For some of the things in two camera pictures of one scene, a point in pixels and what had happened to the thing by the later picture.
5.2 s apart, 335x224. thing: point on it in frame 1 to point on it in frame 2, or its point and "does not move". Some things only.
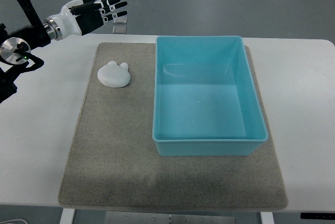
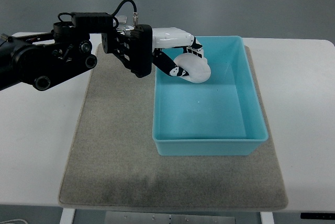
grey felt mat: (116, 165) does not move
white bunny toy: (113, 75) to (197, 66)
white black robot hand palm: (82, 24) to (164, 37)
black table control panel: (317, 215) does not move
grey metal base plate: (167, 217) does not move
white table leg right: (267, 217) does not move
